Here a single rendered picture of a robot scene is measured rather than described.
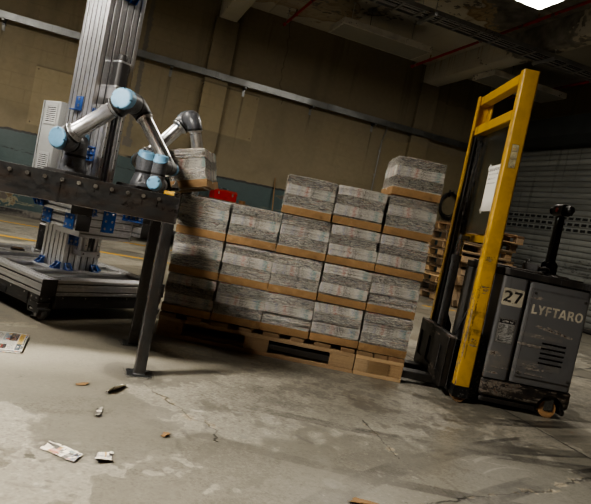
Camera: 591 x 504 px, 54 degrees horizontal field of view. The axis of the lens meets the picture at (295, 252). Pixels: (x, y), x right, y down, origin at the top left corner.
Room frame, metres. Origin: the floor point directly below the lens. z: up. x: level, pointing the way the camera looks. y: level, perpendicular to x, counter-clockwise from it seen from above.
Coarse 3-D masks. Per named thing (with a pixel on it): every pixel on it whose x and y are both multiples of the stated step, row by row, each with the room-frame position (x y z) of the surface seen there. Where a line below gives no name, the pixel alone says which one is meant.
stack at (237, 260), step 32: (192, 224) 3.27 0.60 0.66; (224, 224) 3.28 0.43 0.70; (256, 224) 3.29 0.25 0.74; (288, 224) 3.30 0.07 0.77; (320, 224) 3.30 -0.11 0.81; (192, 256) 3.27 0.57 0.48; (224, 256) 3.28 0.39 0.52; (256, 256) 3.28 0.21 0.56; (288, 256) 3.29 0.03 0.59; (352, 256) 3.30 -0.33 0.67; (192, 288) 3.28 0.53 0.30; (224, 288) 3.28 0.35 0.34; (320, 288) 3.30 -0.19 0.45; (352, 288) 3.30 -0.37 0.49; (160, 320) 3.27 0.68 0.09; (192, 320) 3.27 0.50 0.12; (256, 320) 3.29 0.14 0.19; (288, 320) 3.30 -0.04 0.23; (320, 320) 3.30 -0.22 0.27; (352, 320) 3.30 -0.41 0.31; (256, 352) 3.29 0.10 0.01; (352, 352) 3.30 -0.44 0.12
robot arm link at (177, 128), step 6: (180, 114) 3.89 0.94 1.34; (174, 120) 3.86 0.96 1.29; (180, 120) 3.85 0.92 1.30; (174, 126) 3.85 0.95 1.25; (180, 126) 3.85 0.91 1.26; (186, 126) 3.84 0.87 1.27; (168, 132) 3.83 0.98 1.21; (174, 132) 3.84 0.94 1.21; (180, 132) 3.87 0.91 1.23; (186, 132) 3.90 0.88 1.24; (162, 138) 3.82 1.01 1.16; (168, 138) 3.83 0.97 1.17; (174, 138) 3.86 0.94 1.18; (168, 144) 3.85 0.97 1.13; (150, 150) 3.78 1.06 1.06; (132, 156) 3.80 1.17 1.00; (132, 162) 3.77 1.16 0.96
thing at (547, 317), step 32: (512, 288) 3.18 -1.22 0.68; (544, 288) 3.19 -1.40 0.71; (576, 288) 3.18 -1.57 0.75; (512, 320) 3.18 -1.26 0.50; (544, 320) 3.18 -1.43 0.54; (576, 320) 3.19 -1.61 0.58; (512, 352) 3.19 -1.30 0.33; (544, 352) 3.18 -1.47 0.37; (576, 352) 3.19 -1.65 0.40; (480, 384) 3.18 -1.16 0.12; (512, 384) 3.17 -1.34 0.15; (544, 384) 3.19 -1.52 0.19; (544, 416) 3.20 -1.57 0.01
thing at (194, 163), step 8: (176, 152) 3.33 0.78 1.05; (184, 152) 3.33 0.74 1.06; (192, 152) 3.32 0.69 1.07; (200, 152) 3.32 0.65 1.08; (208, 152) 3.43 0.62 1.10; (176, 160) 3.33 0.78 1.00; (184, 160) 3.33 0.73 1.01; (192, 160) 3.33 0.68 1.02; (200, 160) 3.33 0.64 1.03; (208, 160) 3.44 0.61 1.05; (184, 168) 3.33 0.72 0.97; (192, 168) 3.33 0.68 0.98; (200, 168) 3.33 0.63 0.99; (208, 168) 3.41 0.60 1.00; (176, 176) 3.33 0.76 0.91; (184, 176) 3.33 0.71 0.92; (192, 176) 3.33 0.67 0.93; (200, 176) 3.32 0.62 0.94; (208, 176) 3.41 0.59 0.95
